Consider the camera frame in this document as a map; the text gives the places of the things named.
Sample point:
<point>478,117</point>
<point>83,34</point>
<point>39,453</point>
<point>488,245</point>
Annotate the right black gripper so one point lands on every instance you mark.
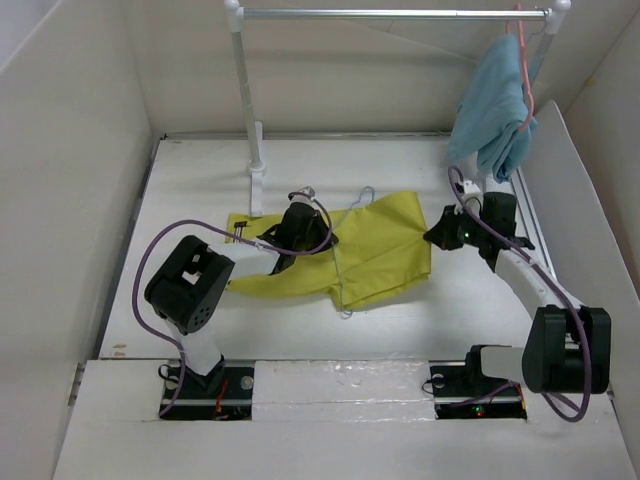
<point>442,233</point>

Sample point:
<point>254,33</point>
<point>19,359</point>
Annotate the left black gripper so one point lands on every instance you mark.
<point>318,223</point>

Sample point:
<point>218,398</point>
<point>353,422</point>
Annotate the yellow-green trousers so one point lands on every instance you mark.
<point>385,251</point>

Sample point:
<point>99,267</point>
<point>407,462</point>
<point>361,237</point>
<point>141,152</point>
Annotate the blue wire clothes hanger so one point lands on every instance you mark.
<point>339,258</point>

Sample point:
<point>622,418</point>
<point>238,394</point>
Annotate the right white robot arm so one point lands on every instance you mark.
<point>568,339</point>

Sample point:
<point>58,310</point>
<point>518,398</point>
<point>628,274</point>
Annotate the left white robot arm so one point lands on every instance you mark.
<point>186,289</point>

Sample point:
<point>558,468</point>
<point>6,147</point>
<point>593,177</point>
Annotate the pink clothes hanger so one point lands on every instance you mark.
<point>525,75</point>

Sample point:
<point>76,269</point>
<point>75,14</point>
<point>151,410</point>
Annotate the light blue hanging garment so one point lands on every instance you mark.
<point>492,116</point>

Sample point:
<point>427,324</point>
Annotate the white foam block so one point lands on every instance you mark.
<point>372,391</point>

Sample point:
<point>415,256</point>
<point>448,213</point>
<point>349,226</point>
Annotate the white clothes rack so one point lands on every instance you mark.
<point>552,17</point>

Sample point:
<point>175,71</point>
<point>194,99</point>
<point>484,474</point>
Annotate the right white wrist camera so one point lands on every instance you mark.
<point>470,190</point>

